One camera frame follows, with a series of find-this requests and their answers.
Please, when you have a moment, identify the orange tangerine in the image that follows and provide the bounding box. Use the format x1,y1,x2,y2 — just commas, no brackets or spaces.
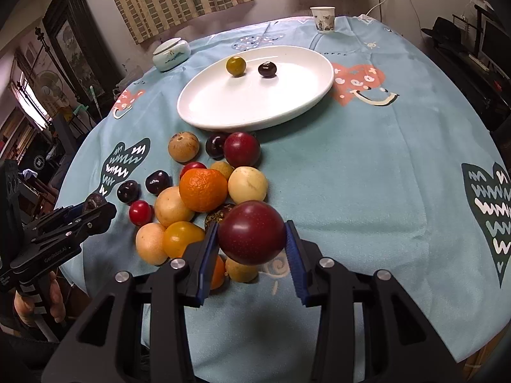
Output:
179,169,228,213
210,255,225,290

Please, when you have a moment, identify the yellow orange tomato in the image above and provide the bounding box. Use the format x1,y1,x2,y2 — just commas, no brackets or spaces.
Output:
163,222,205,259

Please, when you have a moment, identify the small tan longan front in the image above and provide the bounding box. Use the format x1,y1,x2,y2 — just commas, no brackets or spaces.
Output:
225,259,258,284

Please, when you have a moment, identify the small tan longan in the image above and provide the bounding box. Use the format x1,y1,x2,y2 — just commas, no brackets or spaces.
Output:
210,161,234,180
225,259,258,284

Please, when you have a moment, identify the pale peach round fruit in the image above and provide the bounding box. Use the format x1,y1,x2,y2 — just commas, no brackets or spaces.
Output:
135,222,167,266

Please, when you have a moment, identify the large red plum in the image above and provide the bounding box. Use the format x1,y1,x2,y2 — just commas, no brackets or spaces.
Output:
217,201,287,266

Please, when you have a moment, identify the tan round fruit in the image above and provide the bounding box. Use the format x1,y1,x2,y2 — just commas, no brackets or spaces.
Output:
154,186,195,227

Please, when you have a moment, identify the dark cherry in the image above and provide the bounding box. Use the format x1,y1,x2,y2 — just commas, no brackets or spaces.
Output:
117,180,141,205
205,132,228,161
145,170,172,196

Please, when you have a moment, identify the cream yellow round fruit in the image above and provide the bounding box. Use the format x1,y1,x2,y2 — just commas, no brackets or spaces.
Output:
228,166,269,204

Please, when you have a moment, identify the dark purple plum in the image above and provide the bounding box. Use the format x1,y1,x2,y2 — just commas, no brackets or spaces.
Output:
258,61,277,79

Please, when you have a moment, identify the small yellow tomato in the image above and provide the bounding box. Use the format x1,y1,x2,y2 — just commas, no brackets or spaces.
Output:
225,56,247,77

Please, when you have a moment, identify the dark wrinkled date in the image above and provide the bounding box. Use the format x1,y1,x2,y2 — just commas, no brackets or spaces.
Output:
82,192,107,213

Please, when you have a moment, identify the person's left hand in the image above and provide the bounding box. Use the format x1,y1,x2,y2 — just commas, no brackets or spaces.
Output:
14,272,66,327

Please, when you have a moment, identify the brown speckled round fruit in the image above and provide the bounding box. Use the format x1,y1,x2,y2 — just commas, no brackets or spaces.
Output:
168,131,200,163

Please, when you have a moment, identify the red plum near plate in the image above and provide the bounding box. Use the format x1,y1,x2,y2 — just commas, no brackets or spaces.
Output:
224,131,261,168

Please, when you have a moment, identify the light blue patterned tablecloth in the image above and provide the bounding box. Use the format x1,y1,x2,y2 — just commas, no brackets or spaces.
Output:
57,17,510,382

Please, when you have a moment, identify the standing electric fan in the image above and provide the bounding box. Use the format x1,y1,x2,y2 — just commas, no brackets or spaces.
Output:
35,70,67,117

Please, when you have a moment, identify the white oval plate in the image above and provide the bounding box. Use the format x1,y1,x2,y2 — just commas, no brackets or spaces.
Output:
176,46,334,131

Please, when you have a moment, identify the celadon lidded ceramic jar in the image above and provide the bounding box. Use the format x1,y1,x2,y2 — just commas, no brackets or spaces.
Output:
152,37,191,72

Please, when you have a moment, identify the patterned paper cup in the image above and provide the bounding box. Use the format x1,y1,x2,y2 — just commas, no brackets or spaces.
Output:
310,6,335,33

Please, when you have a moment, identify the black hat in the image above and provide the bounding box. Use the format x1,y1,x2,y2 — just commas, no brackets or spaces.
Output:
421,17,468,52

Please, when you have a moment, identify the computer monitor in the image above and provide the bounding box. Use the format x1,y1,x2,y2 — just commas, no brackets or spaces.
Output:
477,6,510,79

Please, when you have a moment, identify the white power cable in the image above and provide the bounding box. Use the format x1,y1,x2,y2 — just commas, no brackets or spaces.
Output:
357,0,394,21

